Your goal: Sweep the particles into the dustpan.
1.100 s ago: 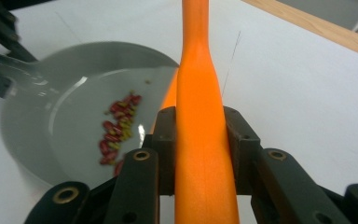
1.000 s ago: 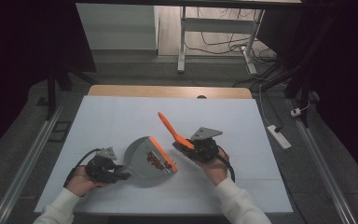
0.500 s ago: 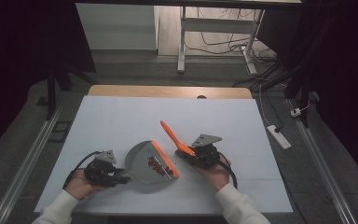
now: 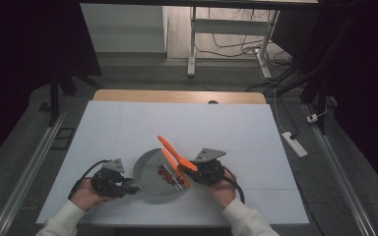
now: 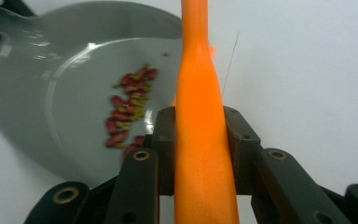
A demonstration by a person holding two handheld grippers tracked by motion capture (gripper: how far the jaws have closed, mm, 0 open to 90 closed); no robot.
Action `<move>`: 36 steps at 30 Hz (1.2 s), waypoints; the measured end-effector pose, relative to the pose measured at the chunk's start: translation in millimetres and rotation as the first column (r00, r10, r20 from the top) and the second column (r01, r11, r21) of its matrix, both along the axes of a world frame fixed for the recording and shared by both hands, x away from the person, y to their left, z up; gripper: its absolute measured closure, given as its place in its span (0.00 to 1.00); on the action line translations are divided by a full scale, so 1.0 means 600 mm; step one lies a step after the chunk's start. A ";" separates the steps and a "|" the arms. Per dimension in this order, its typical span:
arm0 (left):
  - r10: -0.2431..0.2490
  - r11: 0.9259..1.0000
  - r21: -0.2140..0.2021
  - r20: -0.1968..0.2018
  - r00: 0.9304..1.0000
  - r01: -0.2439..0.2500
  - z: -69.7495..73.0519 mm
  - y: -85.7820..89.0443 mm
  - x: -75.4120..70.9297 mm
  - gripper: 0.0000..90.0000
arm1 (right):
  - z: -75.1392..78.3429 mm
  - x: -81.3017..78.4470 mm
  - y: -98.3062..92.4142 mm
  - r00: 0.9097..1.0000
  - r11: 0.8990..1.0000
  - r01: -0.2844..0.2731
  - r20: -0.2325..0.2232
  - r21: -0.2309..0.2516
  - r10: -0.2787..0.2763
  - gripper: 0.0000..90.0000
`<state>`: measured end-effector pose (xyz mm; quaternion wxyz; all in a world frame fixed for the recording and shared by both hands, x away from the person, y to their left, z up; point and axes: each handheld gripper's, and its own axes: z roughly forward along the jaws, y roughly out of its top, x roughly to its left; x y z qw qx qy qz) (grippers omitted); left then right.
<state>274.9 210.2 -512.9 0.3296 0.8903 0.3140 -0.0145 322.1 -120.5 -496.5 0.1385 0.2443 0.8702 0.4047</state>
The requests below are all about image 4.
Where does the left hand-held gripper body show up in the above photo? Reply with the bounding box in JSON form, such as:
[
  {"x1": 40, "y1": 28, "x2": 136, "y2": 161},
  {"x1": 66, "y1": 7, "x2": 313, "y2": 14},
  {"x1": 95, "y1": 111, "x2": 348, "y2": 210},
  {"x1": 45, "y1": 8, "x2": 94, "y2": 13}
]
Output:
[{"x1": 91, "y1": 158, "x2": 128, "y2": 199}]

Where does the black power strip cable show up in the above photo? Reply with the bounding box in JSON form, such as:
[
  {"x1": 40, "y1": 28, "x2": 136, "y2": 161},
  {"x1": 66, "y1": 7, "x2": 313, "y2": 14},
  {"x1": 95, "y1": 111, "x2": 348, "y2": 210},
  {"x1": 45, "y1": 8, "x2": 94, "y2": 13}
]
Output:
[{"x1": 276, "y1": 93, "x2": 300, "y2": 140}]

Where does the tangle of black floor cables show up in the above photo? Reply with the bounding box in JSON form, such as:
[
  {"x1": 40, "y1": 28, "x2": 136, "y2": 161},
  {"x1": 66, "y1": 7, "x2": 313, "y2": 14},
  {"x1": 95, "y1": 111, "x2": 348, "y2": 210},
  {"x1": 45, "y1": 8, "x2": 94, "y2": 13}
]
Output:
[{"x1": 195, "y1": 7, "x2": 298, "y2": 93}]

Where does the grey dustpan with orange lip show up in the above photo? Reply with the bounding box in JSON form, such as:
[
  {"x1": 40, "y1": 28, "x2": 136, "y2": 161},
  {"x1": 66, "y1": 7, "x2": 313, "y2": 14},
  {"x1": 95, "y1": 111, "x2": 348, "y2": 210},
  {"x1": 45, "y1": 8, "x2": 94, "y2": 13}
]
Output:
[{"x1": 132, "y1": 147, "x2": 192, "y2": 198}]

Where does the wooden table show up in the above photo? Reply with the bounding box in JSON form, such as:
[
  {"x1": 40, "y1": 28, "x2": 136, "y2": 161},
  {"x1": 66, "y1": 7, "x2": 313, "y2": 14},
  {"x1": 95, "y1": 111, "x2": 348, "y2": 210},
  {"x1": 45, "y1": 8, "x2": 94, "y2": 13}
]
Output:
[{"x1": 92, "y1": 88, "x2": 268, "y2": 105}]

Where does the person's right hand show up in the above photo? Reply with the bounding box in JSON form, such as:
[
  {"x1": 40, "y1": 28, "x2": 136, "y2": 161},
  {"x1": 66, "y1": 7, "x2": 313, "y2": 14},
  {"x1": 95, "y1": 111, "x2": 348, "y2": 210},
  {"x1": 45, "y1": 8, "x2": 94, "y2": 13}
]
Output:
[{"x1": 206, "y1": 176, "x2": 237, "y2": 209}]

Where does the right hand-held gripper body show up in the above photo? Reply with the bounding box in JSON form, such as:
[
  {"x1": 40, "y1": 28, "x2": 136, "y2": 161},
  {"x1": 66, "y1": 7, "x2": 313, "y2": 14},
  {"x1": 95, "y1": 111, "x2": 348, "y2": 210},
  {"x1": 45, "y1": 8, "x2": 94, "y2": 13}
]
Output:
[{"x1": 190, "y1": 147, "x2": 227, "y2": 186}]

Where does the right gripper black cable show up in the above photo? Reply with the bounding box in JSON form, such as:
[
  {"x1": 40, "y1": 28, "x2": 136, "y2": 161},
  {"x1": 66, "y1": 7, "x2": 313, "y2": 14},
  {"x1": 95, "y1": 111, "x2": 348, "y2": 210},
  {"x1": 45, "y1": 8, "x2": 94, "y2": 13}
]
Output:
[{"x1": 221, "y1": 166, "x2": 246, "y2": 205}]

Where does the black floor plate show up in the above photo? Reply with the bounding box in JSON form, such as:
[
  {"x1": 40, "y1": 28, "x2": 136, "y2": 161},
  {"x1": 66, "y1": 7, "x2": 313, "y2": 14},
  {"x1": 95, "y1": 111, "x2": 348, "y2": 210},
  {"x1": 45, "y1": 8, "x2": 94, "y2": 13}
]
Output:
[{"x1": 49, "y1": 127, "x2": 77, "y2": 151}]

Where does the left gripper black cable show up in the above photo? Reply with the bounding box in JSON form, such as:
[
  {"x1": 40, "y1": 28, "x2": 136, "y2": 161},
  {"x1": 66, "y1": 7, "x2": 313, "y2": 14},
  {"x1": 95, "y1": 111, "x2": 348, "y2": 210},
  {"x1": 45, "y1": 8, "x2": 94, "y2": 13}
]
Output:
[{"x1": 67, "y1": 158, "x2": 112, "y2": 201}]

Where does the black stand with legs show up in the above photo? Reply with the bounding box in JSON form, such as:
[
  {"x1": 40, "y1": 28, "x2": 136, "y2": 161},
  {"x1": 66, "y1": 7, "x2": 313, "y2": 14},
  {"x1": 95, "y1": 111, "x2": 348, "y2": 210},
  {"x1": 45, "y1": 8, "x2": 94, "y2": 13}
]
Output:
[{"x1": 265, "y1": 62, "x2": 331, "y2": 136}]

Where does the pile of red kidney beans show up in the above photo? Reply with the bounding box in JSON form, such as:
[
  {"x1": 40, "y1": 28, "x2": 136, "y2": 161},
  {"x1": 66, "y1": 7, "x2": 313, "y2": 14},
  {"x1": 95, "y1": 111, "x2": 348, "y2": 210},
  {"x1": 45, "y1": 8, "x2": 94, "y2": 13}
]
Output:
[{"x1": 157, "y1": 164, "x2": 186, "y2": 186}]

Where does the white table cover sheet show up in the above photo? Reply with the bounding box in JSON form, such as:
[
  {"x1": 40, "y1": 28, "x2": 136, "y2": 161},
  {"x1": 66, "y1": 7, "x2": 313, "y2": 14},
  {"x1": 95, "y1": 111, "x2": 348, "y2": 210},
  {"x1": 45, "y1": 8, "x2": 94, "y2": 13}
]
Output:
[{"x1": 35, "y1": 100, "x2": 311, "y2": 228}]

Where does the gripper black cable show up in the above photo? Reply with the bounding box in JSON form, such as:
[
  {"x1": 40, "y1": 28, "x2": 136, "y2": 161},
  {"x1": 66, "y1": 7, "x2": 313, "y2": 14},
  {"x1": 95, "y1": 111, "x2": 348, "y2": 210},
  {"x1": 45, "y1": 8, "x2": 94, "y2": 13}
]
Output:
[
  {"x1": 221, "y1": 166, "x2": 246, "y2": 205},
  {"x1": 67, "y1": 158, "x2": 112, "y2": 201}
]

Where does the black tripod stand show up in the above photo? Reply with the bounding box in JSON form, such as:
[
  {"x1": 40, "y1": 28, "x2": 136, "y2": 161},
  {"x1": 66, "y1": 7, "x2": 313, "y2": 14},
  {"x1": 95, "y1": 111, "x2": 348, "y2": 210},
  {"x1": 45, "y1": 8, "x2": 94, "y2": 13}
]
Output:
[{"x1": 46, "y1": 53, "x2": 105, "y2": 128}]

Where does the white power strip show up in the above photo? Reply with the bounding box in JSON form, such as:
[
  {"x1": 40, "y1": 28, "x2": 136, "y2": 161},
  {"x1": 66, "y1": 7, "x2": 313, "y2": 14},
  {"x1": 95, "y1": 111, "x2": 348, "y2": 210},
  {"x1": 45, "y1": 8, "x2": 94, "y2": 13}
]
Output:
[{"x1": 281, "y1": 131, "x2": 309, "y2": 158}]

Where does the white desk frame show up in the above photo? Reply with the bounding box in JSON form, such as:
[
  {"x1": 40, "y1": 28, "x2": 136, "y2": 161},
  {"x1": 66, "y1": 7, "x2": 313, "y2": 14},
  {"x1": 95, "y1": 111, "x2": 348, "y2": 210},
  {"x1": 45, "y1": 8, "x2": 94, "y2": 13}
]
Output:
[{"x1": 186, "y1": 6, "x2": 281, "y2": 80}]

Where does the metal floor rail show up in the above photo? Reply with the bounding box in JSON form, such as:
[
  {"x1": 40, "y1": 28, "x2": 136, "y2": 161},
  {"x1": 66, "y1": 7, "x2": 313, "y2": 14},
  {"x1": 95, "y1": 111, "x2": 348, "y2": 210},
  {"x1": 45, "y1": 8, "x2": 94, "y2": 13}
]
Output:
[
  {"x1": 0, "y1": 108, "x2": 69, "y2": 236},
  {"x1": 302, "y1": 103, "x2": 378, "y2": 236}
]

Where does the person's left hand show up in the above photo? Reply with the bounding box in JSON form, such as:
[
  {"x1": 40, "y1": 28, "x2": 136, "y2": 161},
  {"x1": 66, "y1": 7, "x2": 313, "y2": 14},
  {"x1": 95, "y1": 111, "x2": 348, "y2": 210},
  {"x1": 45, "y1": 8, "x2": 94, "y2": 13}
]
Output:
[{"x1": 69, "y1": 178, "x2": 116, "y2": 211}]

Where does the grey cabinet panel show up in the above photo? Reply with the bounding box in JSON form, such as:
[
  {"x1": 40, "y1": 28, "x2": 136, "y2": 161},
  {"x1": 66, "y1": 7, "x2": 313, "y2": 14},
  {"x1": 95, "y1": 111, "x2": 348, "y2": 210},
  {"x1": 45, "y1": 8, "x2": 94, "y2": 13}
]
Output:
[{"x1": 80, "y1": 3, "x2": 169, "y2": 54}]

